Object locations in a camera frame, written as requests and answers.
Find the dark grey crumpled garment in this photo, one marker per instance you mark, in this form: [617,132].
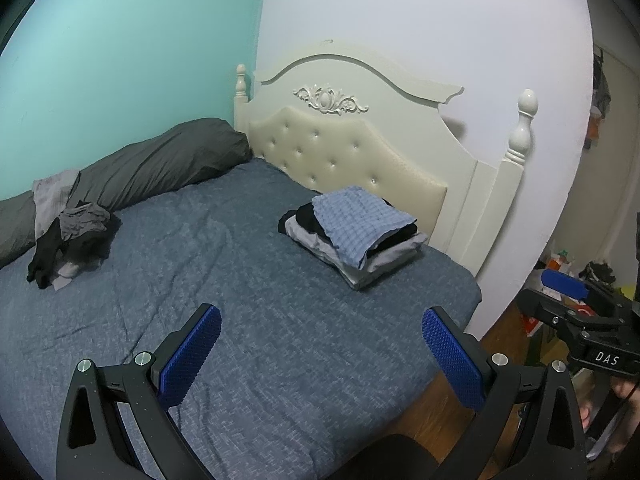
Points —
[82,220]

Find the long dark grey pillow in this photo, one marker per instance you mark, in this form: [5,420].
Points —
[150,160]

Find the cream tufted headboard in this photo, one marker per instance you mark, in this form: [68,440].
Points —
[375,125]

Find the black bag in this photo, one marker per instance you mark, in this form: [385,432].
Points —
[597,271]

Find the blue plaid shorts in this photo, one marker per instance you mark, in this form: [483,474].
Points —
[360,220]

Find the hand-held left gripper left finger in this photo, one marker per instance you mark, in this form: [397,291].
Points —
[192,355]

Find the hanging clothes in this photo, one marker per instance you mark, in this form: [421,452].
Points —
[600,100]

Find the person's right hand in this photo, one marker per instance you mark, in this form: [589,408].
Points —
[626,391]

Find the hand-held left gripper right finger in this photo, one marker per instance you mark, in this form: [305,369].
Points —
[452,360]

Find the bed with blue sheet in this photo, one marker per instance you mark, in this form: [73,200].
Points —
[225,285]

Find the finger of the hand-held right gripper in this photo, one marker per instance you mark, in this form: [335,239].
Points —
[565,282]
[542,310]

